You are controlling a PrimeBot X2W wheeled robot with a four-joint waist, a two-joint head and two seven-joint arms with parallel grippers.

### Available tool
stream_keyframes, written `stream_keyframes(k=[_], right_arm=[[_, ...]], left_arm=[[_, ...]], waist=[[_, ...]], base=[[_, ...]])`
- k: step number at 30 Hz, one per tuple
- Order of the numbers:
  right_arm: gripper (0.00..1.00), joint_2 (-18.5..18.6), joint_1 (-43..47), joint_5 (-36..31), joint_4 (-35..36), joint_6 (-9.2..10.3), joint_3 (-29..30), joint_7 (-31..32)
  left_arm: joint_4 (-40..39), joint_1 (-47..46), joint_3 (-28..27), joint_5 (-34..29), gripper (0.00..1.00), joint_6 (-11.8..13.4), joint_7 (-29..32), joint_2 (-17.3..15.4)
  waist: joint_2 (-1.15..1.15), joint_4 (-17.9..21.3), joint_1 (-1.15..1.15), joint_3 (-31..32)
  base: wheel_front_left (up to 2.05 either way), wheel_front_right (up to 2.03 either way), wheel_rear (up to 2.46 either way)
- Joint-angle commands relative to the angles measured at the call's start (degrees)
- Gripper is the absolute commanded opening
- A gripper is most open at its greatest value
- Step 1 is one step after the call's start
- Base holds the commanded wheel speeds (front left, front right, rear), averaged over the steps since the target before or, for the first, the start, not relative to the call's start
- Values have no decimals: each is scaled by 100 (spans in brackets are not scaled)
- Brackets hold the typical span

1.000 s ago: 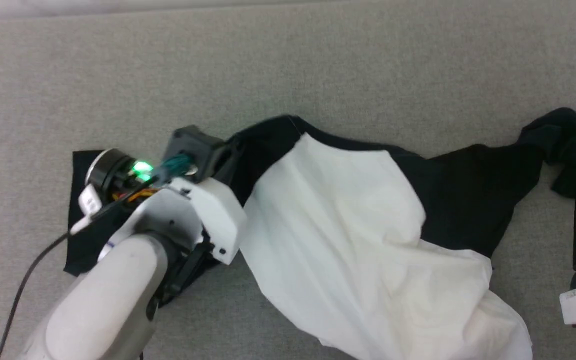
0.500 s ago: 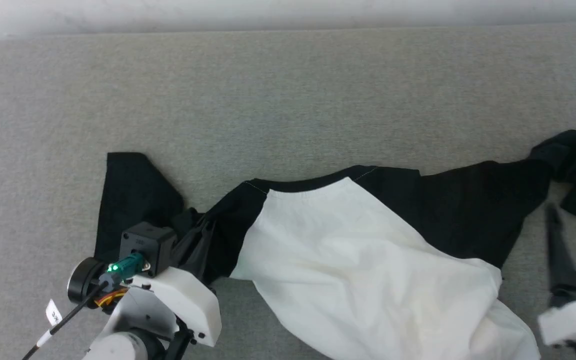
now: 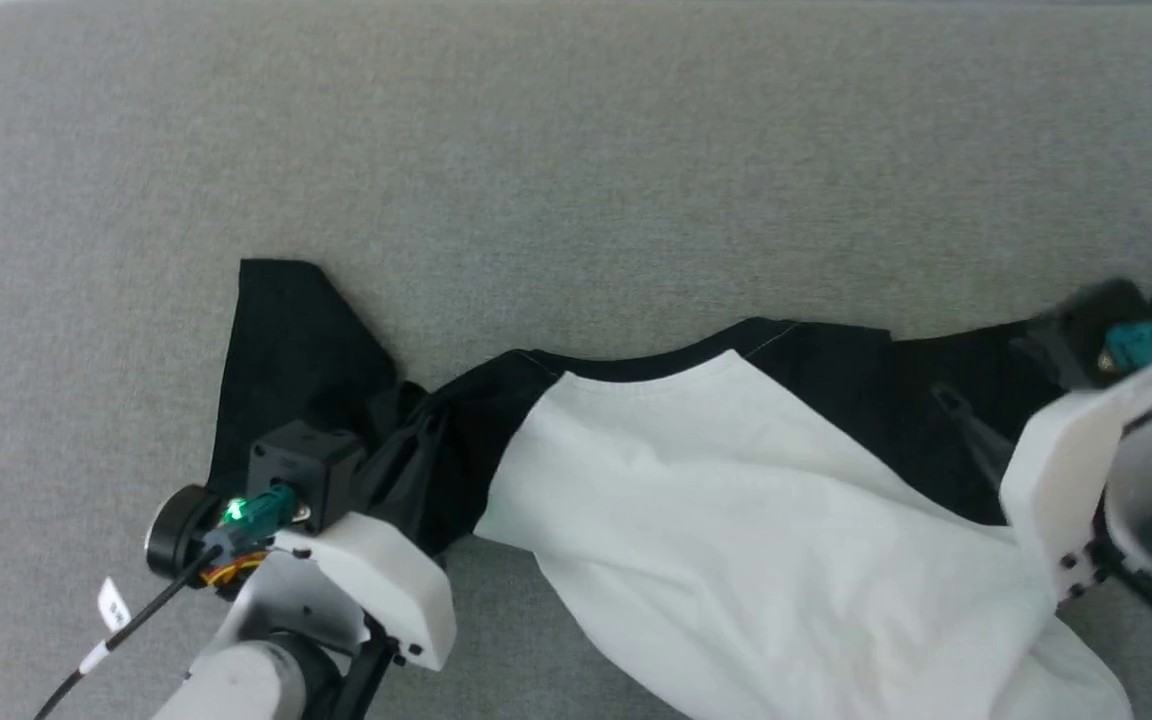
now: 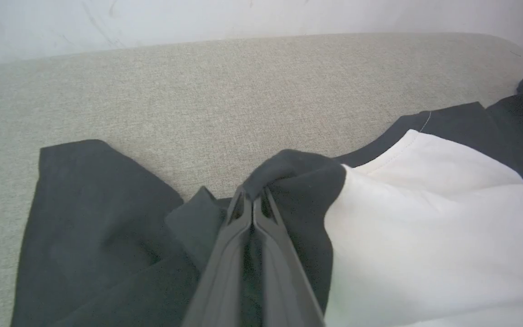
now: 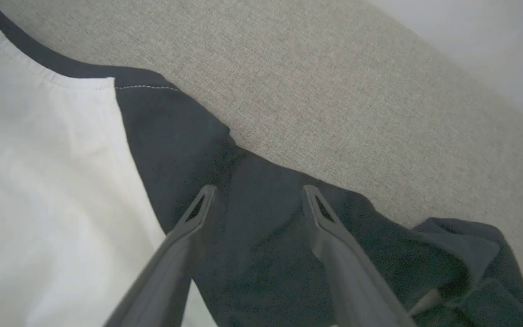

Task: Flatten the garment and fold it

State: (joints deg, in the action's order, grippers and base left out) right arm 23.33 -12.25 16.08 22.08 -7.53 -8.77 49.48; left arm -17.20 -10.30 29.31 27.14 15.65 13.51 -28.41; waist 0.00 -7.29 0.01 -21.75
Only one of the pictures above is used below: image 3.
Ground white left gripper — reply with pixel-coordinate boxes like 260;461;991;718
271;404;457;671

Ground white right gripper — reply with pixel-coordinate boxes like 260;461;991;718
931;362;1152;602

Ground white black raglan t-shirt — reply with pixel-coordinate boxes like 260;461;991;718
208;258;1152;720

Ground white cable label tag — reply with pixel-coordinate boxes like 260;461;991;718
96;578;132;633

